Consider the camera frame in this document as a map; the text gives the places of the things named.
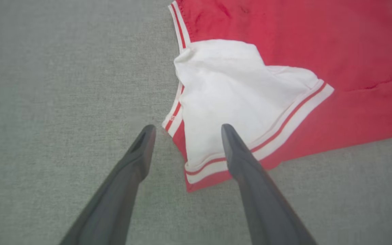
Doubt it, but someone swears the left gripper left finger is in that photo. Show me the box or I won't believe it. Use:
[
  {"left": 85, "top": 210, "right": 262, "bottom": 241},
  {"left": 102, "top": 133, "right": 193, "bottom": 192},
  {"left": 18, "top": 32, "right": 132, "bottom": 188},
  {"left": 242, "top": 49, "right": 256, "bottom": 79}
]
[{"left": 59, "top": 125, "right": 157, "bottom": 245}]

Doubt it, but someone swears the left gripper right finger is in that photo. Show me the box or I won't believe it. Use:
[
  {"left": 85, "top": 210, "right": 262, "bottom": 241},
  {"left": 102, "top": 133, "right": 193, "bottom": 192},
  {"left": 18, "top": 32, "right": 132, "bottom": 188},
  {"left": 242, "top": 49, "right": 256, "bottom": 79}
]
[{"left": 221, "top": 124, "right": 317, "bottom": 245}]

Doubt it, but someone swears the red and white jersey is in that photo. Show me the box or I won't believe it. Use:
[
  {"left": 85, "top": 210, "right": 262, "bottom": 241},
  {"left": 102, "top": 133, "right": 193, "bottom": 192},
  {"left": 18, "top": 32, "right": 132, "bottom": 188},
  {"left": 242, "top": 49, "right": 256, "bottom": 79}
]
[{"left": 162, "top": 0, "right": 392, "bottom": 193}]

